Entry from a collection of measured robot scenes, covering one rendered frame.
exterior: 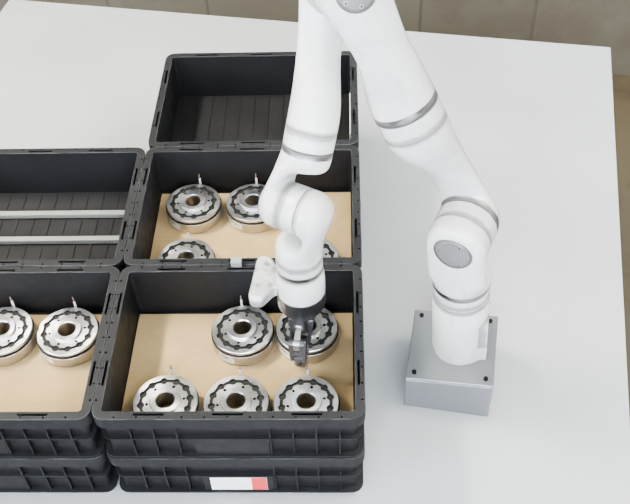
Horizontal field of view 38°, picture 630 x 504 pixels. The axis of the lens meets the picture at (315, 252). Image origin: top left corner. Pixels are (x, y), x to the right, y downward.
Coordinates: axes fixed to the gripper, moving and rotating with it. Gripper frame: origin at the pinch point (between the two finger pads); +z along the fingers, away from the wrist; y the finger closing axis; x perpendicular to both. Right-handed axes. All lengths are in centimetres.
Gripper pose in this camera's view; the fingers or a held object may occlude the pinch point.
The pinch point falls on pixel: (304, 344)
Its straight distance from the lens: 152.1
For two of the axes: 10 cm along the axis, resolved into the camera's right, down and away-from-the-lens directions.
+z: 0.3, 6.8, 7.4
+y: 1.4, -7.3, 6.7
